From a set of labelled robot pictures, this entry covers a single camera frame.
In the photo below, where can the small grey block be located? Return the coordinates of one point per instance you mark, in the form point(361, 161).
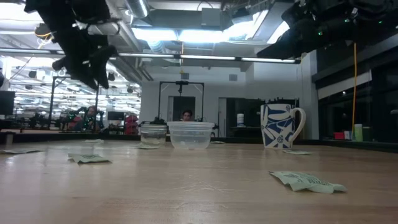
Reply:
point(9, 138)

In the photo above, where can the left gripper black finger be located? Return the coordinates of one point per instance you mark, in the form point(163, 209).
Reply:
point(104, 68)
point(84, 71)

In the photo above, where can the black rig frame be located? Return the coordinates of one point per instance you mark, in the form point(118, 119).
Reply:
point(52, 102)

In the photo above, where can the clear plastic round bowl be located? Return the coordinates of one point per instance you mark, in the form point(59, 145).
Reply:
point(190, 137)

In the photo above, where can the black background device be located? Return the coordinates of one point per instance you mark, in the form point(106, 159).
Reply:
point(157, 119)

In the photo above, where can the background black robot arms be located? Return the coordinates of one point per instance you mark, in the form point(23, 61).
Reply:
point(73, 119)

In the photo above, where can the red tool cart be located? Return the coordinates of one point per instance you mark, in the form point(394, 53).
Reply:
point(132, 124)

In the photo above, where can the long LED light bar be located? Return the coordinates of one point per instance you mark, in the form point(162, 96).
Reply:
point(205, 57)

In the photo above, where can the white canister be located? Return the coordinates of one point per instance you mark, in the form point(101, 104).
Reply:
point(240, 120)

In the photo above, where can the light green cup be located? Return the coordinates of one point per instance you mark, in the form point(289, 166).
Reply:
point(358, 133)

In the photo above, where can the red box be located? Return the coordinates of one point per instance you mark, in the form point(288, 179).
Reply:
point(339, 136)

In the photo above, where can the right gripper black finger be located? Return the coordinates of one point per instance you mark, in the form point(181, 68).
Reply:
point(273, 53)
point(295, 42)

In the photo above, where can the black camera stand frame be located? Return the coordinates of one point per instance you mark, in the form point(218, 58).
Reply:
point(181, 83)

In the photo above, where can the blue white patterned mug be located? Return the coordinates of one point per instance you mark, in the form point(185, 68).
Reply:
point(276, 124)

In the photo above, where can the green white sweetener packet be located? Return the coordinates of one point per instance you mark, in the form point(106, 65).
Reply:
point(94, 141)
point(218, 142)
point(147, 147)
point(297, 152)
point(88, 158)
point(306, 182)
point(18, 151)

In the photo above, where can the black metal table frame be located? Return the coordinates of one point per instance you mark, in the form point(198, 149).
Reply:
point(342, 143)

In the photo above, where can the small clear glass jar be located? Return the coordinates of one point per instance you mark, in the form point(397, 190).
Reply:
point(154, 137)

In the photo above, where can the black monitor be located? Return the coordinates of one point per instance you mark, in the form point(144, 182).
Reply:
point(7, 102)
point(115, 115)

